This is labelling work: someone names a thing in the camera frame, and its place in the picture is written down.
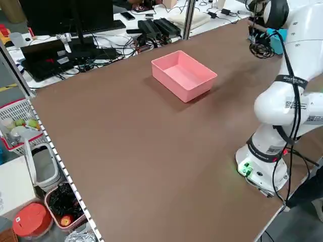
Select aluminium table edge rail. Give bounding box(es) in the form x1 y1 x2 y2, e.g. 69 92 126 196
29 98 104 242

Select black keyboard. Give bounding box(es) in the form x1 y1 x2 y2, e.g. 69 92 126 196
90 20 126 33

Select red round container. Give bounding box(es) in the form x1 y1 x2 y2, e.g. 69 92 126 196
12 203 53 239

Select folded beige cloth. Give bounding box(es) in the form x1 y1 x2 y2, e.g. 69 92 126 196
168 10 210 27

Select white plastic cup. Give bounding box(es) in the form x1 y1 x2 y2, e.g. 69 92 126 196
9 32 23 48

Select black smartphone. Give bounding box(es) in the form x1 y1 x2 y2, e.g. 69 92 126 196
120 11 136 21

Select white cardboard box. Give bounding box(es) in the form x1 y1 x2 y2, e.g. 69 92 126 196
0 155 36 216

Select white plastic basket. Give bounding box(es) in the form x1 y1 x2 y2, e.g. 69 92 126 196
0 98 43 154

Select tangled black desk cables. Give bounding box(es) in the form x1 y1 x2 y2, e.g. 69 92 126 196
73 32 162 74

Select person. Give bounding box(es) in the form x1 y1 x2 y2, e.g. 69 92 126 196
287 173 323 222
113 0 146 12

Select black power supply unit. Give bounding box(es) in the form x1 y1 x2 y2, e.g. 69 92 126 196
153 18 182 37
138 19 162 38

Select crumpled silver foil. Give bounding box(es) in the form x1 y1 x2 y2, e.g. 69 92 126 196
66 230 98 242

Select aluminium frame post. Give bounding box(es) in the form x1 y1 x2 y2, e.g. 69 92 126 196
0 41 36 99
183 0 196 40

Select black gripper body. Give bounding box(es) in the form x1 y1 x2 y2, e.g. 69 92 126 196
248 15 266 31

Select pink plastic box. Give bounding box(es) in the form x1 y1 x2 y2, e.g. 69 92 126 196
151 50 218 103

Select black monitor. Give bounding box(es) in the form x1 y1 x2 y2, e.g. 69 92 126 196
19 0 114 36

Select pink bin with cables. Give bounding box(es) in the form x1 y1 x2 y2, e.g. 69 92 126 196
44 181 88 232

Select white lidded bin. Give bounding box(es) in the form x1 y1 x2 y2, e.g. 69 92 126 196
24 128 63 192

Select black laptop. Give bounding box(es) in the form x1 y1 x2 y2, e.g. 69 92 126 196
20 39 75 83

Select black monitor stand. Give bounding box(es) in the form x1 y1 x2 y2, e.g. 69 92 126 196
68 0 98 60

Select blue plastic box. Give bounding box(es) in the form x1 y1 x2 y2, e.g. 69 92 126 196
266 28 288 55

